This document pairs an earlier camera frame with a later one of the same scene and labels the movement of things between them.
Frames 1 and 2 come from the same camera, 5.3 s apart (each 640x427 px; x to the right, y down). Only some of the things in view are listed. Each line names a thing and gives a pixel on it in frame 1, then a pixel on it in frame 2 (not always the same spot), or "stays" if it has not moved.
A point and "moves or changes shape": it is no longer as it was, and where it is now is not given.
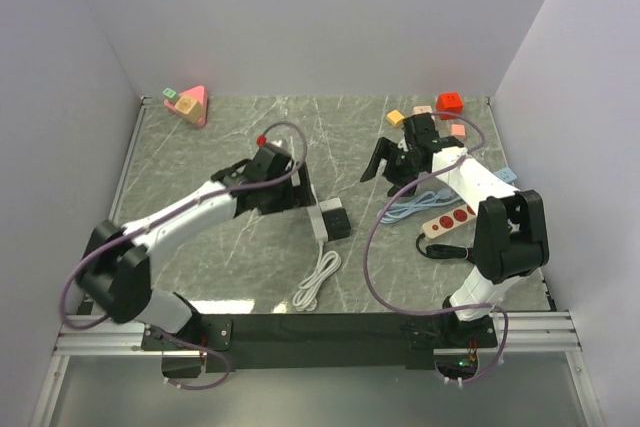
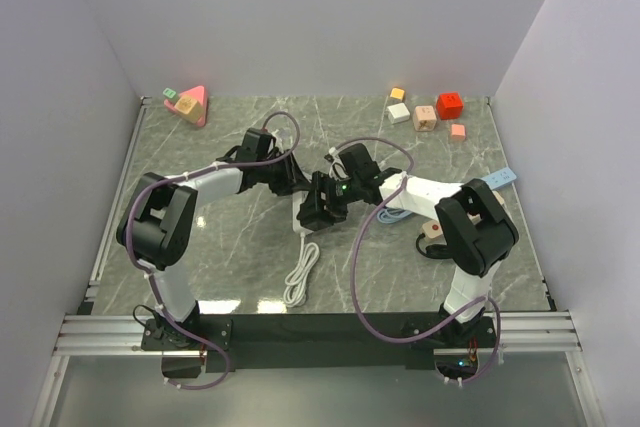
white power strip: [318, 222] moves or changes shape
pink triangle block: [198, 94] stays
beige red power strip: [448, 220] stays
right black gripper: [383, 150] -> [312, 207]
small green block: [170, 93] stays
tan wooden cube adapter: [189, 108] stays
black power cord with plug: [441, 251] stays
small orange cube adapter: [395, 118] -> [397, 94]
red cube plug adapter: [449, 102] stays
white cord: [305, 299] -> [295, 282]
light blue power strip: [505, 174] stays
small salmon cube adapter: [458, 130] stays
